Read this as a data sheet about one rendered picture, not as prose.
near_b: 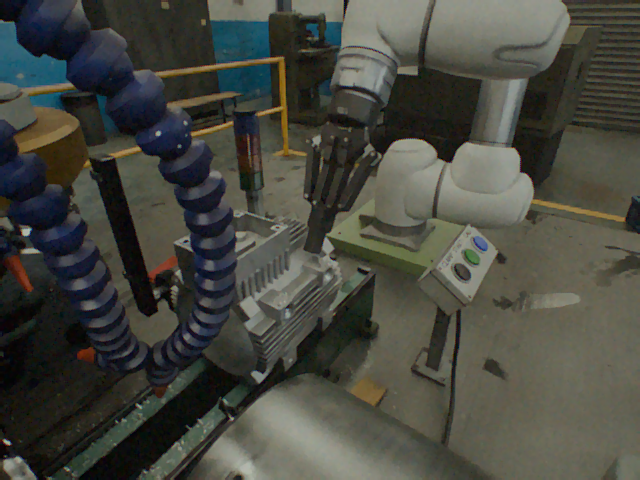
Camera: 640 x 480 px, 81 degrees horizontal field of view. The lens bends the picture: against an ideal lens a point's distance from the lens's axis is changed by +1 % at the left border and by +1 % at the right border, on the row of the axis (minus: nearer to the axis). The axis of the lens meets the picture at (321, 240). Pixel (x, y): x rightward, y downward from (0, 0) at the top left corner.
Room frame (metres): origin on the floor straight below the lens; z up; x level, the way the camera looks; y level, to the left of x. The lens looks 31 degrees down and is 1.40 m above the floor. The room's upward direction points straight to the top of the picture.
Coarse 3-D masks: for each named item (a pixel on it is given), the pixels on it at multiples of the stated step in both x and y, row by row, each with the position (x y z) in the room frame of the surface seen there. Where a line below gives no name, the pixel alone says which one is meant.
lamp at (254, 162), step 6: (240, 156) 0.87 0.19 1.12; (246, 156) 0.86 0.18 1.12; (252, 156) 0.87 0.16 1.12; (258, 156) 0.88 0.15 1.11; (240, 162) 0.87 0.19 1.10; (246, 162) 0.86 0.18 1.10; (252, 162) 0.87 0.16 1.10; (258, 162) 0.88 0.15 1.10; (240, 168) 0.87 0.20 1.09; (246, 168) 0.86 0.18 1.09; (252, 168) 0.87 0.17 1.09; (258, 168) 0.88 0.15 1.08
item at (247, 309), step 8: (328, 240) 0.53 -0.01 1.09; (328, 248) 0.51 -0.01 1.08; (320, 256) 0.51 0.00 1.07; (176, 272) 0.43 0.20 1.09; (176, 280) 0.43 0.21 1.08; (248, 296) 0.38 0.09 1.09; (240, 304) 0.36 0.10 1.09; (248, 304) 0.37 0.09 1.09; (256, 304) 0.37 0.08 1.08; (240, 312) 0.36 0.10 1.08; (248, 312) 0.36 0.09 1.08; (256, 312) 0.36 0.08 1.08; (248, 320) 0.36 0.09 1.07; (248, 376) 0.36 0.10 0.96; (256, 376) 0.36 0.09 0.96; (264, 376) 0.37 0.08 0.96; (256, 384) 0.36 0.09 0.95
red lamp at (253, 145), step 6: (240, 138) 0.87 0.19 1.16; (246, 138) 0.86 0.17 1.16; (252, 138) 0.87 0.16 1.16; (258, 138) 0.88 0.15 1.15; (240, 144) 0.87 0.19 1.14; (246, 144) 0.86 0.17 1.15; (252, 144) 0.87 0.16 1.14; (258, 144) 0.88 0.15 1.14; (240, 150) 0.87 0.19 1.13; (246, 150) 0.86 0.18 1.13; (252, 150) 0.87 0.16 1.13; (258, 150) 0.88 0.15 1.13
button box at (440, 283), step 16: (464, 240) 0.54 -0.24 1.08; (448, 256) 0.49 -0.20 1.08; (464, 256) 0.50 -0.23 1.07; (480, 256) 0.52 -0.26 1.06; (432, 272) 0.46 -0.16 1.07; (448, 272) 0.46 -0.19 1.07; (480, 272) 0.49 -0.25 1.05; (432, 288) 0.45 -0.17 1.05; (448, 288) 0.44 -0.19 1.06; (464, 288) 0.44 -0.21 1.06; (448, 304) 0.44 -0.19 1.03; (464, 304) 0.43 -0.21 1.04
